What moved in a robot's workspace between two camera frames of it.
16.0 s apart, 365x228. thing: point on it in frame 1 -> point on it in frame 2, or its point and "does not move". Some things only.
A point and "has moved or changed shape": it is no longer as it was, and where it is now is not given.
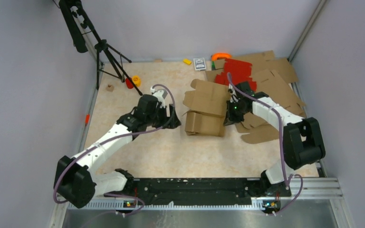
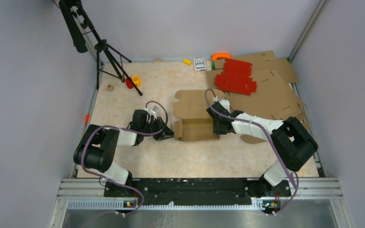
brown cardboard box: [207, 106] has moved or changed shape
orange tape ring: [215, 56] does not move
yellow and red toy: [136, 79] does not move
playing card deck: [199, 64] does not move
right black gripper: [235, 119] -> [217, 131]
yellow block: [187, 61] does not move
